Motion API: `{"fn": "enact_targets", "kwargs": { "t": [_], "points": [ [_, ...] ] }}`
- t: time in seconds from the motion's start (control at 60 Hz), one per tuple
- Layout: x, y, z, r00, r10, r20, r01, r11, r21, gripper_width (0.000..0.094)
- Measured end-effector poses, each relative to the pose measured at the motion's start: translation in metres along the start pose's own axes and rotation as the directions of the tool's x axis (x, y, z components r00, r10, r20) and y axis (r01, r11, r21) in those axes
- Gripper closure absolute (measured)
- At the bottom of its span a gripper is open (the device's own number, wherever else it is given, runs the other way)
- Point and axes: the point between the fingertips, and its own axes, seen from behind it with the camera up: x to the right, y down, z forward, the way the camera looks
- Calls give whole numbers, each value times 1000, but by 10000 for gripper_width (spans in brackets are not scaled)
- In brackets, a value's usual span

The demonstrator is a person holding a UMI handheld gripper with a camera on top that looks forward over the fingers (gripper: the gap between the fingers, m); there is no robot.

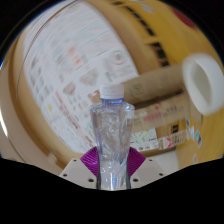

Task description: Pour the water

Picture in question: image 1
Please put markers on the clear white-capped water bottle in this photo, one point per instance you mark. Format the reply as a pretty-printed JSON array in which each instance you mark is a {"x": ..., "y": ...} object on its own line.
[{"x": 111, "y": 133}]

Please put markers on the small colourful sticker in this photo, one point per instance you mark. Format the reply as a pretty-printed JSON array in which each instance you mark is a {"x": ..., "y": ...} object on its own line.
[
  {"x": 199, "y": 138},
  {"x": 195, "y": 158},
  {"x": 188, "y": 122},
  {"x": 192, "y": 132}
]

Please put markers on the large printed wall poster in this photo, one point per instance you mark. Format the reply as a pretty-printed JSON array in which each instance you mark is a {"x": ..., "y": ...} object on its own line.
[{"x": 73, "y": 60}]

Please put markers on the white ceramic mug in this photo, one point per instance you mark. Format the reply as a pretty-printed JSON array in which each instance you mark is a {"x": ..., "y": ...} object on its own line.
[{"x": 203, "y": 83}]

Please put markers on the row of wooden chairs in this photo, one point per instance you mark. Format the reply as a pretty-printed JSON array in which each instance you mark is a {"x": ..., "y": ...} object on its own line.
[{"x": 151, "y": 36}]

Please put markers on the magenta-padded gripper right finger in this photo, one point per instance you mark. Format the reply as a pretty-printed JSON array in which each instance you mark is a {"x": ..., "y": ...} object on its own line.
[{"x": 148, "y": 170}]

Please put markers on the open brown cardboard box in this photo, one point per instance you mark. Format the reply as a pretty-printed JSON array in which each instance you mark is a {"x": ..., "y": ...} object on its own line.
[{"x": 156, "y": 88}]

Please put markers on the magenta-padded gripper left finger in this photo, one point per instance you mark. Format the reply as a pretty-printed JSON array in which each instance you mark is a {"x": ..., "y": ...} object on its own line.
[{"x": 76, "y": 173}]

